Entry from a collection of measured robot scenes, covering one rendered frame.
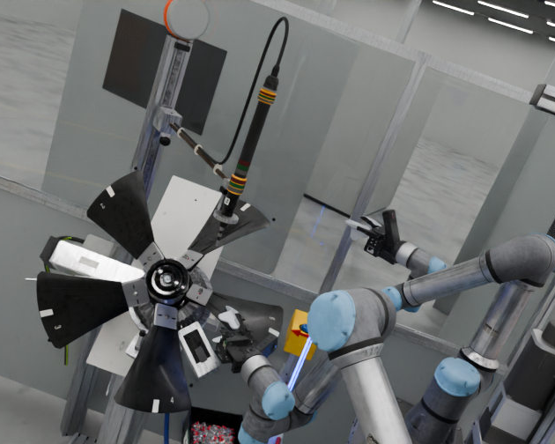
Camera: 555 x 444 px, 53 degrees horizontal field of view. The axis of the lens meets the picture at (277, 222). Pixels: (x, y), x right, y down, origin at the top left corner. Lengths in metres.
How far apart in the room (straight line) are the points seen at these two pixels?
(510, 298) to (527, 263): 0.17
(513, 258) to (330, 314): 0.61
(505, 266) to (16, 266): 2.02
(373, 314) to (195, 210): 0.96
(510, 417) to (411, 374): 1.17
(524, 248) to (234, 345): 0.79
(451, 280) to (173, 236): 0.92
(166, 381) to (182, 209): 0.63
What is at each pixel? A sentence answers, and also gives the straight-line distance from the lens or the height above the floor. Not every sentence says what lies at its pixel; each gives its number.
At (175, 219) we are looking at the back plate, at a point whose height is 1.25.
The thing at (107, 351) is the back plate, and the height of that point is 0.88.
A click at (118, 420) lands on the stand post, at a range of 2.07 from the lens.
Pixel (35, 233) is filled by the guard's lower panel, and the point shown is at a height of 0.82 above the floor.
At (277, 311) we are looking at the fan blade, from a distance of 1.71.
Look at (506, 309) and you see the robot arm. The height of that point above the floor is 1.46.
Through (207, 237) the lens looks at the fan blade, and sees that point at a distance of 1.70.
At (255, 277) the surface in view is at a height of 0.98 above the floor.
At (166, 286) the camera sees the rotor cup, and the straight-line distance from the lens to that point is 1.60.
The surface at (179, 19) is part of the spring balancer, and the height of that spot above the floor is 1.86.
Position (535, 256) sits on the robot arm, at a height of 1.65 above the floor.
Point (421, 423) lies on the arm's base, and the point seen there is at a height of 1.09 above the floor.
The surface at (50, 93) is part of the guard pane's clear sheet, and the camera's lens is 2.46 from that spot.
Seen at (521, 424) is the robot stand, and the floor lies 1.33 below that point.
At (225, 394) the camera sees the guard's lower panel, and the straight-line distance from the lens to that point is 2.67.
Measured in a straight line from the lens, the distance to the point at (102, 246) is 1.86.
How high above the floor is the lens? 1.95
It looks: 18 degrees down
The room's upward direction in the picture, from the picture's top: 20 degrees clockwise
